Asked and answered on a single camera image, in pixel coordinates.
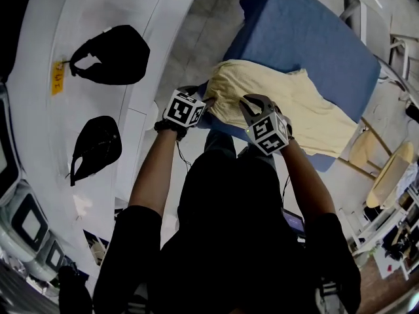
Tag person's striped shoe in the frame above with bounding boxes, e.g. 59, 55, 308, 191
314, 279, 348, 314
126, 298, 148, 314

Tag white low shelf unit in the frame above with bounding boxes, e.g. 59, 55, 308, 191
340, 188, 419, 281

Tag black fabric bag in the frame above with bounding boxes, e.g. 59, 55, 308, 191
58, 266, 94, 314

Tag beige plastic basket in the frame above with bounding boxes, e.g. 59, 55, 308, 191
376, 155, 416, 209

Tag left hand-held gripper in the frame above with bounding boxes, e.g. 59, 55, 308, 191
163, 85, 217, 140

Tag black bead bracelet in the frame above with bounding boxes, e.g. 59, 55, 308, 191
153, 119, 189, 140

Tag grey-rimmed storage box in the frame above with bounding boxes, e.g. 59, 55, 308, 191
0, 86, 22, 205
0, 181, 50, 261
32, 237, 66, 281

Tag person's left forearm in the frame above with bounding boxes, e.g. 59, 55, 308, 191
128, 129, 179, 217

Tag person's left striped shoe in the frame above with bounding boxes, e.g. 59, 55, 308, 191
126, 298, 148, 314

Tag thin black cable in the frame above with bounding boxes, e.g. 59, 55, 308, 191
281, 175, 292, 205
176, 141, 192, 173

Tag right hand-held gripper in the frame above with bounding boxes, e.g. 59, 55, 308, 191
238, 93, 294, 156

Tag pale yellow garment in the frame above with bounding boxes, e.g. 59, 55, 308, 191
205, 59, 359, 159

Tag small black monitor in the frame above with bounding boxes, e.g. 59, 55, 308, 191
282, 207, 306, 238

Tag person's right striped shoe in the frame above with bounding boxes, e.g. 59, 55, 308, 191
314, 279, 348, 314

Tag yellow paper tag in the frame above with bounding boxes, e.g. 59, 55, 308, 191
51, 60, 66, 96

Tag row of black caps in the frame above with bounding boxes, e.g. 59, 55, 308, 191
69, 24, 151, 85

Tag blue padded mat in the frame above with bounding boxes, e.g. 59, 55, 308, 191
196, 0, 382, 173

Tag person's black-clothed body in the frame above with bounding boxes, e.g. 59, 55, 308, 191
93, 129, 363, 314

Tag black cap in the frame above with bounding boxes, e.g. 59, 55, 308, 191
69, 115, 122, 186

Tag pale crumpled clothes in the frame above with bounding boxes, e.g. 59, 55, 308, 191
395, 162, 419, 198

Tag light wooden stool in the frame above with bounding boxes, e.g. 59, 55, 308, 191
338, 116, 393, 179

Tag person's right forearm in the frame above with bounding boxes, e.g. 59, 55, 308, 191
281, 139, 337, 222

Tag white lounge chair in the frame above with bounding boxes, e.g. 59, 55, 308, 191
340, 0, 419, 107

